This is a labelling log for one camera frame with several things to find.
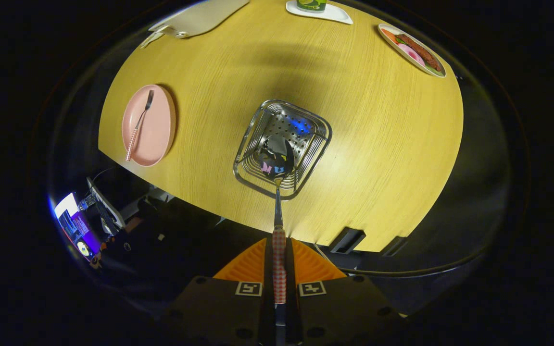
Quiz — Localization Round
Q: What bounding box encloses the brown meat piece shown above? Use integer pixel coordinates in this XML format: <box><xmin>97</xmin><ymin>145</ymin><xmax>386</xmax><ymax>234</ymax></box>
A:
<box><xmin>396</xmin><ymin>34</ymin><xmax>442</xmax><ymax>72</ymax></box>

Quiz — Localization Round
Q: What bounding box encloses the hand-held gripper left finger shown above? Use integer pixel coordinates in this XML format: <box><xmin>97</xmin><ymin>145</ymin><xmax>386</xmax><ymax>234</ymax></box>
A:
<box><xmin>162</xmin><ymin>237</ymin><xmax>276</xmax><ymax>346</ymax></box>

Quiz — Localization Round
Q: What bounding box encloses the spoon with red checkered handle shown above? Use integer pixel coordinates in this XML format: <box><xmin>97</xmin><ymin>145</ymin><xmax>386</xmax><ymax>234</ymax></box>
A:
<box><xmin>252</xmin><ymin>135</ymin><xmax>296</xmax><ymax>346</ymax></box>

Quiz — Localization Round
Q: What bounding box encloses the pink plate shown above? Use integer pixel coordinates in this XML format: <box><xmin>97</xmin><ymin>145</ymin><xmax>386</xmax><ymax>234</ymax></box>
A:
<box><xmin>122</xmin><ymin>85</ymin><xmax>176</xmax><ymax>167</ymax></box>

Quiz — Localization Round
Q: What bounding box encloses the white plate of food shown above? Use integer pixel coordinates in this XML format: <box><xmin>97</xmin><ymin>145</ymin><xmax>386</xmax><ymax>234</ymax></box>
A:
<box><xmin>378</xmin><ymin>24</ymin><xmax>447</xmax><ymax>78</ymax></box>

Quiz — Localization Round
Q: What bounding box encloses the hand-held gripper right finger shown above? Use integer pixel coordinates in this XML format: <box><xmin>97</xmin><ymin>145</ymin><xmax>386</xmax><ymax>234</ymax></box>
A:
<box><xmin>286</xmin><ymin>238</ymin><xmax>403</xmax><ymax>346</ymax></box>

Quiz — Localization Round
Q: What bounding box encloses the white coaster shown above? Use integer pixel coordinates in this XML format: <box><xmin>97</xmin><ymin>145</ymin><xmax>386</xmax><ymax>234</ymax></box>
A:
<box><xmin>286</xmin><ymin>0</ymin><xmax>353</xmax><ymax>25</ymax></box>

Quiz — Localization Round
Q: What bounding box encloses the pink round food piece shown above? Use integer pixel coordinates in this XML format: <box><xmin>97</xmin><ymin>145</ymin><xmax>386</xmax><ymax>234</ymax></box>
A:
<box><xmin>397</xmin><ymin>43</ymin><xmax>426</xmax><ymax>66</ymax></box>

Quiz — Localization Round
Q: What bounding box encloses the white toaster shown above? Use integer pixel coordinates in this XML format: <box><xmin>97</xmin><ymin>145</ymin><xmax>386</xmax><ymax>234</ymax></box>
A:
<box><xmin>149</xmin><ymin>0</ymin><xmax>250</xmax><ymax>39</ymax></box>

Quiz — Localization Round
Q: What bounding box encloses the fork with red checkered handle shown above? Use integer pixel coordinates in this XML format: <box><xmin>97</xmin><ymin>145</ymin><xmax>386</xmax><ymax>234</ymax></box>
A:
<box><xmin>126</xmin><ymin>89</ymin><xmax>155</xmax><ymax>162</ymax></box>

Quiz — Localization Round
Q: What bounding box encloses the metal wire basket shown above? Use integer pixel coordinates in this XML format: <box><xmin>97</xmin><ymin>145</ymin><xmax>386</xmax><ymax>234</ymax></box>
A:
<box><xmin>233</xmin><ymin>99</ymin><xmax>333</xmax><ymax>201</ymax></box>

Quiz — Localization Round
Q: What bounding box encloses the open laptop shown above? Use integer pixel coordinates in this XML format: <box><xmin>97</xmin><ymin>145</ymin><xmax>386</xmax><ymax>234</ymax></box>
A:
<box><xmin>53</xmin><ymin>178</ymin><xmax>126</xmax><ymax>262</ymax></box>

